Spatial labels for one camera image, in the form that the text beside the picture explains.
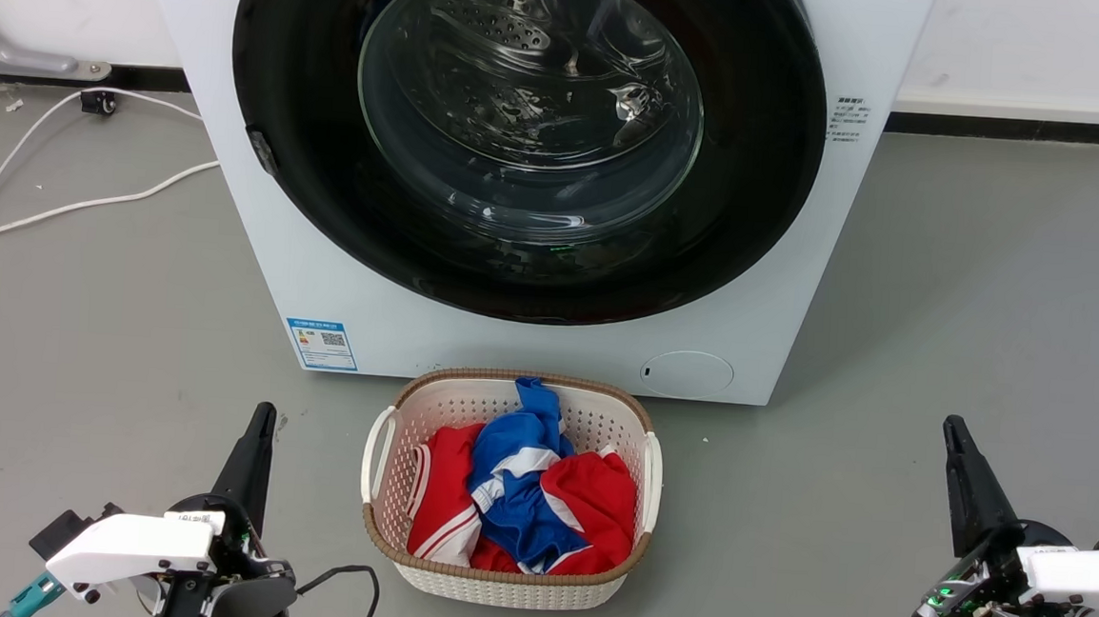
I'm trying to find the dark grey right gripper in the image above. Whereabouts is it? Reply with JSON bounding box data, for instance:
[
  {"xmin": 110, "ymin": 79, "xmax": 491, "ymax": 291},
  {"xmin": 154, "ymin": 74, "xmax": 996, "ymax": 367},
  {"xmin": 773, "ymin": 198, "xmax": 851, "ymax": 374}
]
[{"xmin": 909, "ymin": 413, "xmax": 1099, "ymax": 617}]

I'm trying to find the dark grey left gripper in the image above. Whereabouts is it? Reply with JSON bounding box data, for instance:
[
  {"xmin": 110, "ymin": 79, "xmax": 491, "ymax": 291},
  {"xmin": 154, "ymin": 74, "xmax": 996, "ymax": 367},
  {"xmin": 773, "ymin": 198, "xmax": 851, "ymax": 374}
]
[{"xmin": 156, "ymin": 396, "xmax": 310, "ymax": 617}]

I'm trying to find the black glass washing machine door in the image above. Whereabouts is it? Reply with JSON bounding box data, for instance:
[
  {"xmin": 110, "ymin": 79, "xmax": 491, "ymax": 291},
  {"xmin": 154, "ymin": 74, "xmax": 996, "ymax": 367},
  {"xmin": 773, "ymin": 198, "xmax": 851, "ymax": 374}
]
[{"xmin": 217, "ymin": 0, "xmax": 835, "ymax": 342}]

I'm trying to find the white front-load washing machine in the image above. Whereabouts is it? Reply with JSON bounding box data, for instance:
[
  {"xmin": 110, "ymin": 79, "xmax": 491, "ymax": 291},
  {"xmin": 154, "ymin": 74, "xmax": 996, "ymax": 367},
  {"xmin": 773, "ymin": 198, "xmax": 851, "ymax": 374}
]
[{"xmin": 110, "ymin": 0, "xmax": 939, "ymax": 415}]

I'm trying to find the blue energy label sticker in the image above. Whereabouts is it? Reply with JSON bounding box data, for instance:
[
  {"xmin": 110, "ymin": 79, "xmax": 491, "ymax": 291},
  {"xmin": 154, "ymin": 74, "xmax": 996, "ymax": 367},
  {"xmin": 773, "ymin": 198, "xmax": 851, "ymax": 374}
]
[{"xmin": 284, "ymin": 316, "xmax": 362, "ymax": 373}]

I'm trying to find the cream plastic laundry basket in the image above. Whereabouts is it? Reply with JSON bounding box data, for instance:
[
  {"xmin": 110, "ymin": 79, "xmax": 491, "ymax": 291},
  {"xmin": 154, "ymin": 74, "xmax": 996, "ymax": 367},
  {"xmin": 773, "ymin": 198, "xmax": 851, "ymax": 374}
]
[{"xmin": 353, "ymin": 362, "xmax": 669, "ymax": 617}]

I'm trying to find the blue white-striped garment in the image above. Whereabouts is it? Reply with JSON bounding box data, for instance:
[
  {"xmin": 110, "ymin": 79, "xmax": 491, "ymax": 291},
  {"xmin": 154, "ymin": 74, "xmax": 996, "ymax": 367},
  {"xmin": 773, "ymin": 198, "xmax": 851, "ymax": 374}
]
[{"xmin": 463, "ymin": 373, "xmax": 600, "ymax": 577}]

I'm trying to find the round white filter cover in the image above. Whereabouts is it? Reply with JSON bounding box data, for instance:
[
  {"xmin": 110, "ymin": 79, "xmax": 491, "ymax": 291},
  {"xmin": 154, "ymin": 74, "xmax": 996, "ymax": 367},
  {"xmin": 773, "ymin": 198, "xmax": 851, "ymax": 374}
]
[{"xmin": 639, "ymin": 348, "xmax": 736, "ymax": 402}]

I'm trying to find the red white-striped garment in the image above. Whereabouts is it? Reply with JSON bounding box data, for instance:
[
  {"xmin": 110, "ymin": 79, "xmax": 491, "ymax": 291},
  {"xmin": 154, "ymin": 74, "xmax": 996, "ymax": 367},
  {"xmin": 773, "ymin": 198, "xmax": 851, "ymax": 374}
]
[{"xmin": 403, "ymin": 419, "xmax": 643, "ymax": 582}]

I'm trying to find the small black text sticker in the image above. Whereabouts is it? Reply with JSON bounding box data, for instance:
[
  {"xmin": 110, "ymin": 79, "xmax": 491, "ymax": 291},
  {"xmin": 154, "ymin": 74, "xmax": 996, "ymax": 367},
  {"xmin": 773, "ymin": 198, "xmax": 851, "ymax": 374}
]
[{"xmin": 826, "ymin": 95, "xmax": 870, "ymax": 145}]

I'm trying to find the thin black left gripper cable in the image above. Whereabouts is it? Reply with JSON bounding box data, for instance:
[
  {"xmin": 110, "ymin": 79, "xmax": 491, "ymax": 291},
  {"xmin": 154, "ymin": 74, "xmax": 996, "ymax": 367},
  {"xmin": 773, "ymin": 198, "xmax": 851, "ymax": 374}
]
[{"xmin": 294, "ymin": 561, "xmax": 383, "ymax": 617}]

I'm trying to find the teal cable connector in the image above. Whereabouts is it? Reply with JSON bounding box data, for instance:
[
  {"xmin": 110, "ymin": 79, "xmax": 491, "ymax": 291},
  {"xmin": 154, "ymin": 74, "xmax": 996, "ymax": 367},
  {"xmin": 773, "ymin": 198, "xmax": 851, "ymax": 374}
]
[{"xmin": 0, "ymin": 568, "xmax": 67, "ymax": 617}]

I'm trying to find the white floor cable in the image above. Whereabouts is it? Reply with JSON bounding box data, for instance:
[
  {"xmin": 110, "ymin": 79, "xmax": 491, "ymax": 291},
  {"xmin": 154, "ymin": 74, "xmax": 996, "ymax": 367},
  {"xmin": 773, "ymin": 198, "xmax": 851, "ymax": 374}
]
[
  {"xmin": 0, "ymin": 80, "xmax": 207, "ymax": 368},
  {"xmin": 0, "ymin": 146, "xmax": 223, "ymax": 265}
]

